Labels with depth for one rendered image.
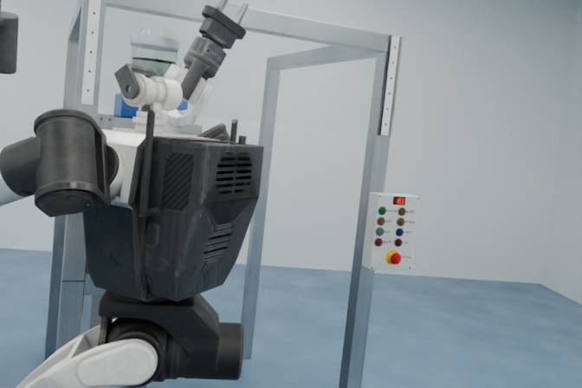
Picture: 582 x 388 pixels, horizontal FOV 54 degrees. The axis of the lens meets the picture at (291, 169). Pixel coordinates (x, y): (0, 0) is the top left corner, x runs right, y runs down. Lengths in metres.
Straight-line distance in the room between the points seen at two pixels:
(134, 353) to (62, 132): 0.44
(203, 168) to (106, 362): 0.42
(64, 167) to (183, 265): 0.26
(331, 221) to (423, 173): 0.96
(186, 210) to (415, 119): 4.51
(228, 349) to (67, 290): 0.72
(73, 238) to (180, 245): 0.77
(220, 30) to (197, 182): 0.59
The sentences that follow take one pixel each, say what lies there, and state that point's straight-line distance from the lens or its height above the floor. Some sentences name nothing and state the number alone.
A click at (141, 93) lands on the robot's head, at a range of 1.11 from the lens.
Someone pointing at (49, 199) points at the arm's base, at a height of 1.12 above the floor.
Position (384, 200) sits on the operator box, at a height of 1.05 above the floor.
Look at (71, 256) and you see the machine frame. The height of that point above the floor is 0.83.
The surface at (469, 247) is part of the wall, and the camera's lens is 5.75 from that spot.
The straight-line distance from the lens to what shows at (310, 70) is 1.88.
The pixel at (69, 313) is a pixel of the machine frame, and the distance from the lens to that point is 1.81.
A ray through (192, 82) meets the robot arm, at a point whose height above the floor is 1.34.
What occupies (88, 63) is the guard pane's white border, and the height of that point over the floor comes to 1.38.
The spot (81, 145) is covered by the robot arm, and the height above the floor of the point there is 1.20.
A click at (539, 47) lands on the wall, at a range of 5.96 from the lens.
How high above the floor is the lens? 1.26
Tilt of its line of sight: 4 degrees down
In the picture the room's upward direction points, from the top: 6 degrees clockwise
